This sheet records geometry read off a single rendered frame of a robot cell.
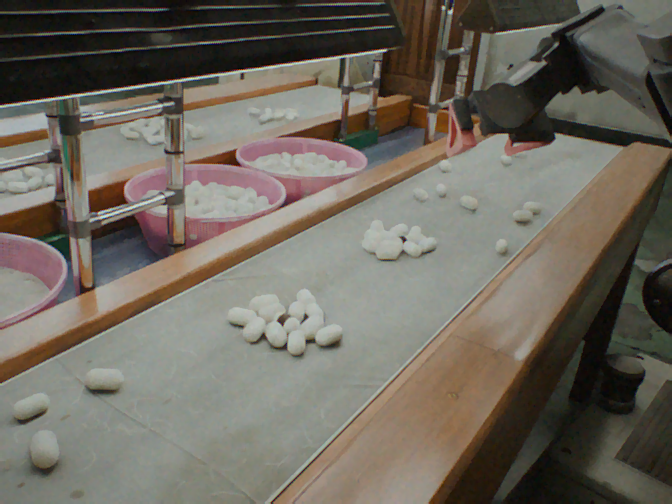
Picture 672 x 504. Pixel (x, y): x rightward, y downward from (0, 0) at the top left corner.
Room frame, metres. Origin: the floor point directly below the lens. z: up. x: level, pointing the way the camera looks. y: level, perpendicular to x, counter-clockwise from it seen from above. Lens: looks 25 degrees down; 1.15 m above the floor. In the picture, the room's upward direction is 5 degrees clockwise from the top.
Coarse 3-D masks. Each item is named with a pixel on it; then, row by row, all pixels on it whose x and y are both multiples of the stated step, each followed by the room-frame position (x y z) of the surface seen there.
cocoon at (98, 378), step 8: (96, 368) 0.52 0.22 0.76; (104, 368) 0.52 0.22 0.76; (88, 376) 0.51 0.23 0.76; (96, 376) 0.51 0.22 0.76; (104, 376) 0.51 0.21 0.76; (112, 376) 0.51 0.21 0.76; (120, 376) 0.51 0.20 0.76; (88, 384) 0.50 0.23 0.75; (96, 384) 0.50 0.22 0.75; (104, 384) 0.51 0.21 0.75; (112, 384) 0.51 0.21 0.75; (120, 384) 0.51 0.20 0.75
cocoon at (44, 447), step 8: (40, 432) 0.42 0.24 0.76; (48, 432) 0.42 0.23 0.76; (32, 440) 0.42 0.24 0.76; (40, 440) 0.41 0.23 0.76; (48, 440) 0.41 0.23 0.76; (56, 440) 0.42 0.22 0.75; (32, 448) 0.41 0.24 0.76; (40, 448) 0.40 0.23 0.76; (48, 448) 0.41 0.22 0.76; (56, 448) 0.41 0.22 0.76; (32, 456) 0.40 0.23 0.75; (40, 456) 0.40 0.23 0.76; (48, 456) 0.40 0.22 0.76; (56, 456) 0.41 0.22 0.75; (40, 464) 0.40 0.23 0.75; (48, 464) 0.40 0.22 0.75
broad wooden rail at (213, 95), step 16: (256, 80) 2.05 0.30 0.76; (272, 80) 2.07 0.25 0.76; (288, 80) 2.10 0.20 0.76; (304, 80) 2.13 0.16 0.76; (144, 96) 1.69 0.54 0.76; (160, 96) 1.70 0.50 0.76; (192, 96) 1.74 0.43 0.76; (208, 96) 1.76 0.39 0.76; (224, 96) 1.79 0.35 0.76; (240, 96) 1.85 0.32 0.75; (256, 96) 1.91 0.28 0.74; (0, 128) 1.28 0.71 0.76; (16, 128) 1.29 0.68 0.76; (32, 128) 1.30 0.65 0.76; (96, 128) 1.42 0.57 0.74; (0, 144) 1.22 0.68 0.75; (16, 144) 1.25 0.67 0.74
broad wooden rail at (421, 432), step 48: (624, 192) 1.23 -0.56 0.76; (576, 240) 0.96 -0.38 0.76; (624, 240) 1.14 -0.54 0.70; (528, 288) 0.77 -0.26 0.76; (576, 288) 0.78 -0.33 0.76; (480, 336) 0.64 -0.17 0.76; (528, 336) 0.65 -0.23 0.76; (576, 336) 0.87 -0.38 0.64; (432, 384) 0.54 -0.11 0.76; (480, 384) 0.54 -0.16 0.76; (528, 384) 0.60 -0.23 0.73; (384, 432) 0.46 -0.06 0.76; (432, 432) 0.46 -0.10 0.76; (480, 432) 0.47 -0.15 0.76; (528, 432) 0.68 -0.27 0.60; (336, 480) 0.39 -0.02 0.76; (384, 480) 0.40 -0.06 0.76; (432, 480) 0.40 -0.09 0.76; (480, 480) 0.49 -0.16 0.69
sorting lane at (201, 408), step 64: (384, 192) 1.17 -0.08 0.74; (448, 192) 1.21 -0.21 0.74; (512, 192) 1.25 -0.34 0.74; (576, 192) 1.28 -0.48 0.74; (256, 256) 0.84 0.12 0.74; (320, 256) 0.86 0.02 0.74; (448, 256) 0.90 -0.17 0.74; (512, 256) 0.93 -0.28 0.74; (128, 320) 0.64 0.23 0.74; (192, 320) 0.65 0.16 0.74; (384, 320) 0.69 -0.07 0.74; (448, 320) 0.71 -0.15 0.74; (0, 384) 0.50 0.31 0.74; (64, 384) 0.51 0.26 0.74; (128, 384) 0.52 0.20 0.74; (192, 384) 0.53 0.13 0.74; (256, 384) 0.54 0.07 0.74; (320, 384) 0.55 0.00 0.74; (384, 384) 0.56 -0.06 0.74; (0, 448) 0.42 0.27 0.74; (64, 448) 0.43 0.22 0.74; (128, 448) 0.43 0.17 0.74; (192, 448) 0.44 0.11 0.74; (256, 448) 0.45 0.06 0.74; (320, 448) 0.46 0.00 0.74
